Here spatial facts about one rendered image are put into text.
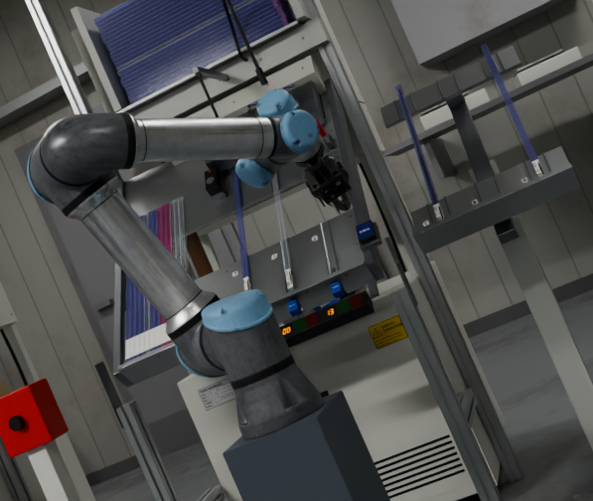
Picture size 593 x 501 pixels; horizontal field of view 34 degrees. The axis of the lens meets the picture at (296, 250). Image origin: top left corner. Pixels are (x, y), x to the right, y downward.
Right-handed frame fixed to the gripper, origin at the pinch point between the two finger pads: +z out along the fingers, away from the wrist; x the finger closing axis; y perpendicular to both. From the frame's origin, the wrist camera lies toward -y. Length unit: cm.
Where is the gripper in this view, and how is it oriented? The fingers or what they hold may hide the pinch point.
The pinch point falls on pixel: (344, 204)
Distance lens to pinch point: 218.8
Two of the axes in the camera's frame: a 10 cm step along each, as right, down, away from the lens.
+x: 8.4, -5.4, -1.0
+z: 4.6, 5.8, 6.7
